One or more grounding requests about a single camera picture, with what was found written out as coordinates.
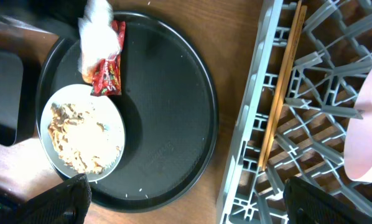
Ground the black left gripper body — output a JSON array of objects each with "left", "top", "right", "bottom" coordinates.
[{"left": 0, "top": 0, "right": 87, "bottom": 31}]

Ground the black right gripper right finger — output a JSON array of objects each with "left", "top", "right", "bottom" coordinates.
[{"left": 283, "top": 177, "right": 372, "bottom": 224}]

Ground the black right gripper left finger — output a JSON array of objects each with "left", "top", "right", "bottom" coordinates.
[{"left": 0, "top": 174, "right": 91, "bottom": 224}]

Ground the white napkin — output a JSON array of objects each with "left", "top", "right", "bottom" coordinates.
[{"left": 78, "top": 0, "right": 113, "bottom": 73}]

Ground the wooden chopstick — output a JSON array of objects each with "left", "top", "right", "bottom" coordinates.
[
  {"left": 260, "top": 4, "right": 308, "bottom": 172},
  {"left": 258, "top": 1, "right": 302, "bottom": 171}
]

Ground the grey dishwasher rack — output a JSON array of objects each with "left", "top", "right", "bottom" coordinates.
[{"left": 216, "top": 0, "right": 372, "bottom": 223}]

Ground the orange carrot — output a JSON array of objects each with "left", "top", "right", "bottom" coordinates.
[{"left": 81, "top": 71, "right": 94, "bottom": 84}]

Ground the grey plate with food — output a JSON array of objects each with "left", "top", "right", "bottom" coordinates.
[{"left": 39, "top": 84, "right": 126, "bottom": 182}]

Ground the rectangular black tray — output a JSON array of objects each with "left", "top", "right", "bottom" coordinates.
[{"left": 0, "top": 50, "right": 35, "bottom": 146}]

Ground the red snack wrapper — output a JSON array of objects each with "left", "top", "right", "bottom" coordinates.
[{"left": 91, "top": 21, "right": 126, "bottom": 96}]

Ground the round black tray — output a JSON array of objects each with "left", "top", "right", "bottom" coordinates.
[{"left": 35, "top": 11, "right": 220, "bottom": 213}]

